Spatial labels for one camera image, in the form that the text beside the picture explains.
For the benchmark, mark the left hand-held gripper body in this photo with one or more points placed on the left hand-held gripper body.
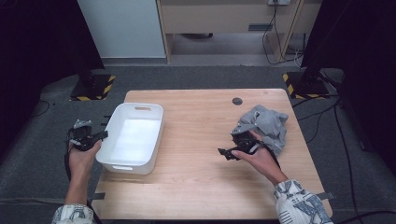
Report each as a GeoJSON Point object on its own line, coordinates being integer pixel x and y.
{"type": "Point", "coordinates": [81, 137]}

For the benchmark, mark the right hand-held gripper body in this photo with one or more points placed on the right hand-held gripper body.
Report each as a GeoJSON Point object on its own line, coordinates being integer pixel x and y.
{"type": "Point", "coordinates": [246, 143]}

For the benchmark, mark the grey shorts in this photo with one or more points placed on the grey shorts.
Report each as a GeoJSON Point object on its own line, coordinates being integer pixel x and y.
{"type": "Point", "coordinates": [267, 124]}

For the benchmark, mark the white plastic basket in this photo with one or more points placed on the white plastic basket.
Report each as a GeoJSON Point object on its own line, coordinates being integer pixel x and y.
{"type": "Point", "coordinates": [134, 140]}

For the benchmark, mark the person's left hand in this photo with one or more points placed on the person's left hand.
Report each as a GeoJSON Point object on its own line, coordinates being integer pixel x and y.
{"type": "Point", "coordinates": [81, 161]}

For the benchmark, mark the person's right hand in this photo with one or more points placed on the person's right hand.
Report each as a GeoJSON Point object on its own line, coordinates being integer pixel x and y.
{"type": "Point", "coordinates": [261, 165]}

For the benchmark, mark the black yellow-striped stand base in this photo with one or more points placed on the black yellow-striped stand base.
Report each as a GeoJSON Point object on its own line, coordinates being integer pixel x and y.
{"type": "Point", "coordinates": [306, 85]}
{"type": "Point", "coordinates": [93, 87]}

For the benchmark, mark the grey tape piece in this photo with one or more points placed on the grey tape piece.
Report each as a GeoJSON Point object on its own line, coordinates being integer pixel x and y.
{"type": "Point", "coordinates": [99, 196]}
{"type": "Point", "coordinates": [326, 196]}

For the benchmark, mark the dark curtain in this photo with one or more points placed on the dark curtain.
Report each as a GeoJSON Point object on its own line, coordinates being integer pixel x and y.
{"type": "Point", "coordinates": [367, 62]}
{"type": "Point", "coordinates": [37, 46]}

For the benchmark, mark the white cabinet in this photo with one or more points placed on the white cabinet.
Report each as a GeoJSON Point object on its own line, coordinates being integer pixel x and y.
{"type": "Point", "coordinates": [124, 28]}

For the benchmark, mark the round base under desk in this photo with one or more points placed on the round base under desk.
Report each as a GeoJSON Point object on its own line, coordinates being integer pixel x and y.
{"type": "Point", "coordinates": [196, 35]}

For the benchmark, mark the beige wooden desk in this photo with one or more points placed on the beige wooden desk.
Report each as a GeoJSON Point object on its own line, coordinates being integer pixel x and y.
{"type": "Point", "coordinates": [218, 17]}

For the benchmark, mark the white power strip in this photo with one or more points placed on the white power strip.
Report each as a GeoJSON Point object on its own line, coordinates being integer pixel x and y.
{"type": "Point", "coordinates": [280, 2]}

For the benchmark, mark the black floor bracket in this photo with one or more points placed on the black floor bracket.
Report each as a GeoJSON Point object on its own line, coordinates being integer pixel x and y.
{"type": "Point", "coordinates": [107, 117]}

